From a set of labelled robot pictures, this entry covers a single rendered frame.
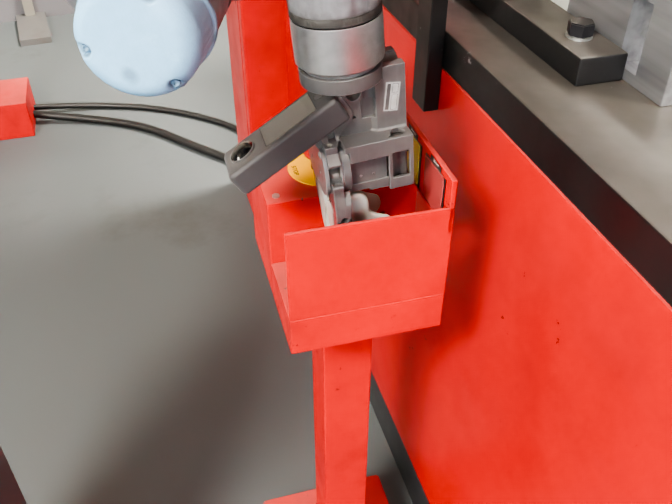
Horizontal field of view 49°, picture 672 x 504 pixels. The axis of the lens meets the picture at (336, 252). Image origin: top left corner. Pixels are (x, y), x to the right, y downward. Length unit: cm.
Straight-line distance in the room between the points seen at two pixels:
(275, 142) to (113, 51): 21
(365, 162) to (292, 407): 97
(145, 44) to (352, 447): 69
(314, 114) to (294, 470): 96
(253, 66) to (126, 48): 135
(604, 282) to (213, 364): 114
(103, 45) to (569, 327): 48
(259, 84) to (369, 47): 123
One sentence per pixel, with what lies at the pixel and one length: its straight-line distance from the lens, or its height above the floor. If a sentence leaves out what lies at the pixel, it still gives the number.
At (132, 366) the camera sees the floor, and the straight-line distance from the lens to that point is 169.
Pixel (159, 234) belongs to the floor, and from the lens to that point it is 205.
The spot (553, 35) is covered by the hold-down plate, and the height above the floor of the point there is 90.
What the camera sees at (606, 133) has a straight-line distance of 70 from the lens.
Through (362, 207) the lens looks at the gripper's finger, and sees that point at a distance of 68.
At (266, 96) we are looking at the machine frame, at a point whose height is 39.
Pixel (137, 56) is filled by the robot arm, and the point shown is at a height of 103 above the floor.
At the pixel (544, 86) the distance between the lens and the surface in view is 77.
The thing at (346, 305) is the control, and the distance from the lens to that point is 72.
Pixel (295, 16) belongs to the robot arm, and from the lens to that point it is 59.
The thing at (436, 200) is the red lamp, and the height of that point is 80.
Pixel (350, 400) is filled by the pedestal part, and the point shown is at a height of 49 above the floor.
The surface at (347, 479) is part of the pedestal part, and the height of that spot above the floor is 32.
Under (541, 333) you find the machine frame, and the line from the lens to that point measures 78.
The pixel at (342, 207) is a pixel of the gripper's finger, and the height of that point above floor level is 83.
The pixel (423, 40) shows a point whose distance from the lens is 90.
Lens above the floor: 120
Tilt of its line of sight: 38 degrees down
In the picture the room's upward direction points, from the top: straight up
